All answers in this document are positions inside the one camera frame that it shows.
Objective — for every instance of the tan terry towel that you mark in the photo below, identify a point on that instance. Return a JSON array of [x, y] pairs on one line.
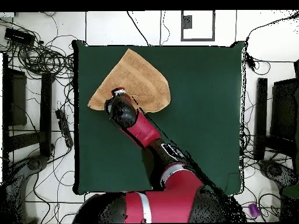
[[144, 81]]

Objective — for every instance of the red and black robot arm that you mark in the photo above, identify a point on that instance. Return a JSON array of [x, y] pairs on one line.
[[144, 130]]

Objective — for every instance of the flat black box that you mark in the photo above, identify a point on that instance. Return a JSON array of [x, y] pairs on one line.
[[19, 37]]

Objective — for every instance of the black power strip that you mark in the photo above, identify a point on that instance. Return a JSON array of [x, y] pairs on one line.
[[64, 128]]

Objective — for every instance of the dark green table cloth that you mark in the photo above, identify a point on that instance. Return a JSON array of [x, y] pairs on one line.
[[210, 105]]

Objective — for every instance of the black stand base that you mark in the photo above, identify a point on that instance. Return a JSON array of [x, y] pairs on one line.
[[278, 172], [32, 163]]

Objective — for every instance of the black plug adapter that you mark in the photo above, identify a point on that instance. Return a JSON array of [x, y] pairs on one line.
[[250, 61]]

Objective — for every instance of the purple object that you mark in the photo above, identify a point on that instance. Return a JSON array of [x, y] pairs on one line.
[[254, 210]]

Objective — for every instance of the black metal frame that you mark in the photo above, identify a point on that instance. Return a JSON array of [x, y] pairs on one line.
[[45, 112], [261, 116]]

